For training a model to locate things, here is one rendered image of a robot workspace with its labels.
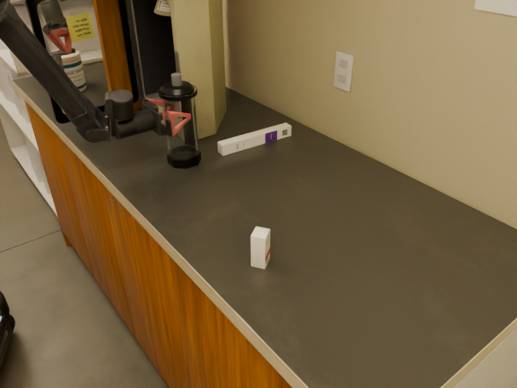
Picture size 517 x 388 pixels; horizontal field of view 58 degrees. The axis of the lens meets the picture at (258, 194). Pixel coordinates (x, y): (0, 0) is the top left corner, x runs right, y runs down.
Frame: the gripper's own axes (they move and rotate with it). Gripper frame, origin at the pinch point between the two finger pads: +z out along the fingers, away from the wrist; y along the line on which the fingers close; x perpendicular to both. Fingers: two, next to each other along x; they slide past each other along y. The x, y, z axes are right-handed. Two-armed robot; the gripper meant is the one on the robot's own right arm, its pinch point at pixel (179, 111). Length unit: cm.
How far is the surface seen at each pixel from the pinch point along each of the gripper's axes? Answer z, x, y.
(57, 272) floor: -30, 110, 92
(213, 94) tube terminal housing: 18.0, 2.0, 10.2
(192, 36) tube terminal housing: 11.9, -17.2, 10.1
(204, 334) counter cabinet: -20, 42, -40
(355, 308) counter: -4, 16, -73
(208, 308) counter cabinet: -20, 30, -43
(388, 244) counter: 17, 16, -64
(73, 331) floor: -37, 110, 49
